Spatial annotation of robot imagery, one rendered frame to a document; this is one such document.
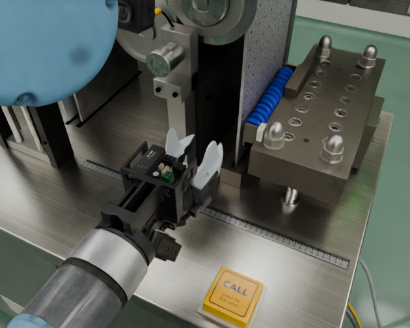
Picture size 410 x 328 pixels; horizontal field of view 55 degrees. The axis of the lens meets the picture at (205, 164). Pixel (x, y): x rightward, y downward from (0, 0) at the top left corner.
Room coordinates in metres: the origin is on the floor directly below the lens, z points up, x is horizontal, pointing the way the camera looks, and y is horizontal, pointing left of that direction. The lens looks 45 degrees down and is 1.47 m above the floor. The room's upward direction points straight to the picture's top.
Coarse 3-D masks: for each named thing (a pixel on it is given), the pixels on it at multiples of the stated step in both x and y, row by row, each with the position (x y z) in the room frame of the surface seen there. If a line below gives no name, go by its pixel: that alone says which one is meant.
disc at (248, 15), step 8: (168, 0) 0.59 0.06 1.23; (248, 0) 0.53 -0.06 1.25; (256, 0) 0.53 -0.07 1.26; (248, 8) 0.53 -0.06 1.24; (256, 8) 0.53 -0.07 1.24; (176, 16) 0.58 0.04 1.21; (248, 16) 0.53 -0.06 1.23; (240, 24) 0.54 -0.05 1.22; (248, 24) 0.53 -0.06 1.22; (232, 32) 0.54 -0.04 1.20; (240, 32) 0.54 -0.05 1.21; (200, 40) 0.57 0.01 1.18; (208, 40) 0.56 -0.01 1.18; (216, 40) 0.55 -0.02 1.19; (224, 40) 0.55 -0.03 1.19; (232, 40) 0.54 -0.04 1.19
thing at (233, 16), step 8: (176, 0) 0.57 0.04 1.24; (232, 0) 0.53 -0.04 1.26; (240, 0) 0.53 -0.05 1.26; (176, 8) 0.57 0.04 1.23; (232, 8) 0.53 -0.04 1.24; (240, 8) 0.53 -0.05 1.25; (184, 16) 0.57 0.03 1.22; (232, 16) 0.53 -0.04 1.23; (240, 16) 0.53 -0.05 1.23; (184, 24) 0.57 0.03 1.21; (192, 24) 0.56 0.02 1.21; (216, 24) 0.54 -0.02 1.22; (224, 24) 0.54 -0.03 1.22; (232, 24) 0.53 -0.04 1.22; (200, 32) 0.55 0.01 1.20; (208, 32) 0.55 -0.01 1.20; (216, 32) 0.54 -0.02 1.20; (224, 32) 0.54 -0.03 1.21
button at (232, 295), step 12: (228, 276) 0.31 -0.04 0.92; (240, 276) 0.31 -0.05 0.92; (216, 288) 0.29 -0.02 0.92; (228, 288) 0.29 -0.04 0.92; (240, 288) 0.29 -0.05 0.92; (252, 288) 0.29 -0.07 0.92; (204, 300) 0.27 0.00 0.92; (216, 300) 0.27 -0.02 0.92; (228, 300) 0.27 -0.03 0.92; (240, 300) 0.27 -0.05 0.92; (252, 300) 0.27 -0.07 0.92; (216, 312) 0.25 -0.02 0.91; (228, 312) 0.25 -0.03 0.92; (240, 312) 0.25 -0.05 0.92; (252, 312) 0.25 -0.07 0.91; (240, 324) 0.24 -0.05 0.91
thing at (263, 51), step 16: (288, 0) 0.72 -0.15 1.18; (272, 16) 0.64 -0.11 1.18; (288, 16) 0.74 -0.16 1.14; (256, 32) 0.57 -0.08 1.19; (272, 32) 0.65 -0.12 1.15; (256, 48) 0.58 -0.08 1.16; (272, 48) 0.66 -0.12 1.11; (256, 64) 0.59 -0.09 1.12; (272, 64) 0.68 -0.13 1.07; (256, 80) 0.60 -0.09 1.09; (272, 80) 0.69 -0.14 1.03; (240, 96) 0.54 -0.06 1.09; (256, 96) 0.61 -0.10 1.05; (240, 112) 0.54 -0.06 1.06; (240, 128) 0.54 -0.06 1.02
